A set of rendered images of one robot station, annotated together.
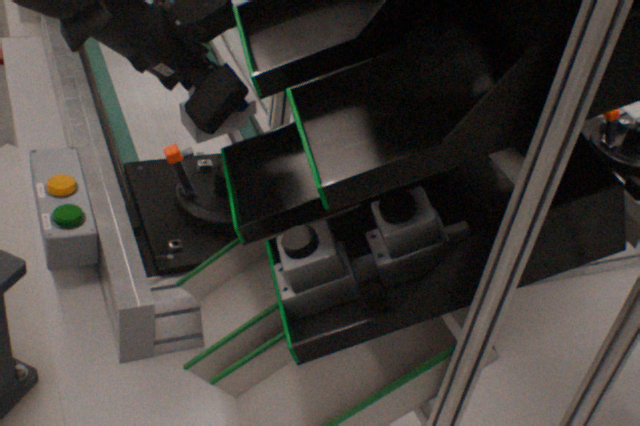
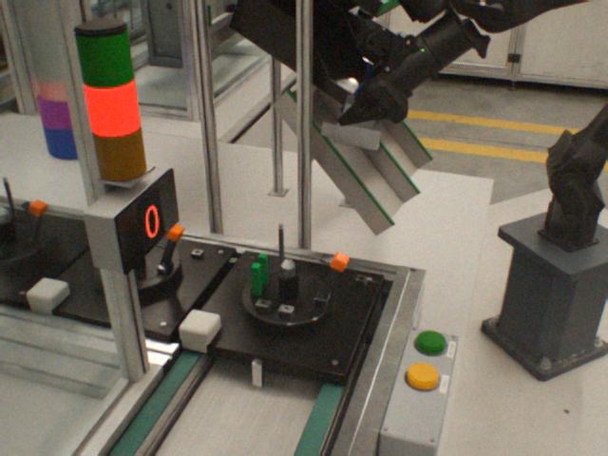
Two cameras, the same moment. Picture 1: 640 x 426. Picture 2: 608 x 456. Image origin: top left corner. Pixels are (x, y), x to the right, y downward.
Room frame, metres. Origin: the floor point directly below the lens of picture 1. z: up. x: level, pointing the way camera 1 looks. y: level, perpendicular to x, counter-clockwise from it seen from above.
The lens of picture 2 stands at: (1.43, 0.70, 1.57)
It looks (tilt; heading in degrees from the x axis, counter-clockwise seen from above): 31 degrees down; 225
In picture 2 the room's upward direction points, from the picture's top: straight up
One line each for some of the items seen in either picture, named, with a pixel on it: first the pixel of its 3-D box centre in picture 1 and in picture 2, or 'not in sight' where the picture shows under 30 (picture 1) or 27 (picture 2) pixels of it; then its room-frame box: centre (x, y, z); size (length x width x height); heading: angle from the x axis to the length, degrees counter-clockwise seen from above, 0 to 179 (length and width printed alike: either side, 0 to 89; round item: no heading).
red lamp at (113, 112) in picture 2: not in sight; (112, 104); (1.12, 0.11, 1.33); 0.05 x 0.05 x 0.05
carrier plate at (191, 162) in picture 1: (222, 206); (289, 309); (0.90, 0.13, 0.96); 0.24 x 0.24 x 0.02; 27
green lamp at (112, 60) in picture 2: not in sight; (104, 56); (1.12, 0.11, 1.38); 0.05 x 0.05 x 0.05
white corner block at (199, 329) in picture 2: not in sight; (200, 331); (1.03, 0.09, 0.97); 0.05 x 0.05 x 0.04; 27
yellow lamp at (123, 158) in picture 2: not in sight; (120, 150); (1.12, 0.11, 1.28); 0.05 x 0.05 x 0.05
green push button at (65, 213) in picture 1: (68, 217); (430, 344); (0.82, 0.33, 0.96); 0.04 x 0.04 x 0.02
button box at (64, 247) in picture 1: (62, 204); (420, 395); (0.88, 0.36, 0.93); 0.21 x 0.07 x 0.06; 27
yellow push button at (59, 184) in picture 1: (61, 187); (422, 378); (0.88, 0.36, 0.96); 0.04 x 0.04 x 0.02
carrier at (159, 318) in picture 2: not in sight; (133, 251); (1.02, -0.10, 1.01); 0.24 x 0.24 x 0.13; 27
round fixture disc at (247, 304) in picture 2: (223, 196); (288, 298); (0.90, 0.13, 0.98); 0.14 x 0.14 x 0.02
